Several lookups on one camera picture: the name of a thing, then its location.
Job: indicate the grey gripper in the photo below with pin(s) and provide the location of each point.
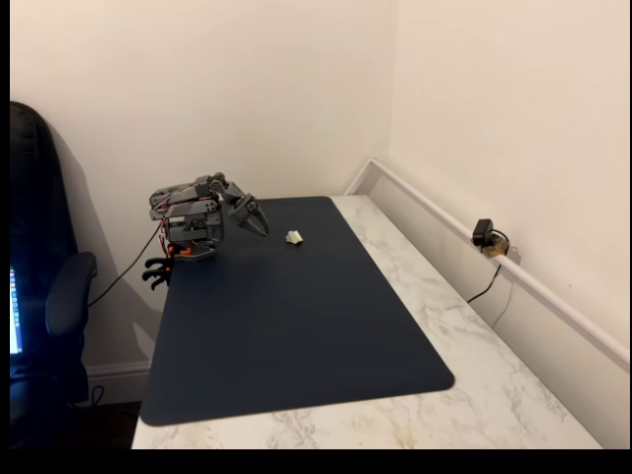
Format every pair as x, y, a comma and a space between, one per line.
245, 212

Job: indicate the white plastic block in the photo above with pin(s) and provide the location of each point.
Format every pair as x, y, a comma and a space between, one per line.
294, 237

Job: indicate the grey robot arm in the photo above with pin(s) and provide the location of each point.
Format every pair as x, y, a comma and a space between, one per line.
187, 207

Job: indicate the dark blue desk mat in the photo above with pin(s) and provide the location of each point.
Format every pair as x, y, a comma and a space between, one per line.
296, 336

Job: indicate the black table clamp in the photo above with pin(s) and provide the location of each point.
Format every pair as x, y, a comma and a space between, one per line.
157, 263
155, 281

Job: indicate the white baseboard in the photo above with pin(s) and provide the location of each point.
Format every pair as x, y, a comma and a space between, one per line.
118, 377

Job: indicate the black office chair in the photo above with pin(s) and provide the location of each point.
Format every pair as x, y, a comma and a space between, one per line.
44, 222

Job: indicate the black webcam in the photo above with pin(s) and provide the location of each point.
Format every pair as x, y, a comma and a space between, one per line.
481, 232

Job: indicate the laptop screen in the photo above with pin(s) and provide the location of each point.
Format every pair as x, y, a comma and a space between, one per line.
15, 311

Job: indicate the tan webcam mount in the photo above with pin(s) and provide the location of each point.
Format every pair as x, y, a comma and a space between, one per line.
495, 249

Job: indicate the white wall ledge rail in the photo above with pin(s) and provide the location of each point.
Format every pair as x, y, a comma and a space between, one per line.
518, 271

